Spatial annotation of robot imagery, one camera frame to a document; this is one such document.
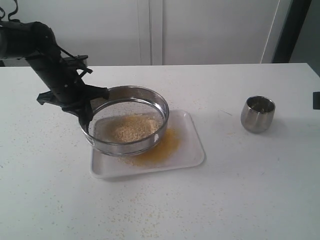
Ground white rectangular plastic tray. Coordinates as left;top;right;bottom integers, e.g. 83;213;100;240
90;109;206;179

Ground dark vertical post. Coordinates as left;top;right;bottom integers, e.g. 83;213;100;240
272;0;312;64

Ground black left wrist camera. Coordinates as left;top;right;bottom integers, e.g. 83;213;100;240
62;55;89;67

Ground yellow grain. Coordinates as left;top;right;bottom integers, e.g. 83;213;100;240
103;114;161;143

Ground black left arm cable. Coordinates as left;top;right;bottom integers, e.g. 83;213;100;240
0;0;20;22

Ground yellow fine grains on tray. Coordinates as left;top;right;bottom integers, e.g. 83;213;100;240
119;128;181;167

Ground round steel mesh sieve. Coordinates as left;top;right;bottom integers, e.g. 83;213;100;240
80;85;170;157

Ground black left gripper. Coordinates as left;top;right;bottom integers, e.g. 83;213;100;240
35;54;109;127

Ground stainless steel cup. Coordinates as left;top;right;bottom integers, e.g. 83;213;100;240
240;95;276;134

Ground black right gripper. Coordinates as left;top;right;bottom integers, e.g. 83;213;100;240
312;91;320;110

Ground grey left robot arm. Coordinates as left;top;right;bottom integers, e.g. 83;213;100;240
0;20;110;127

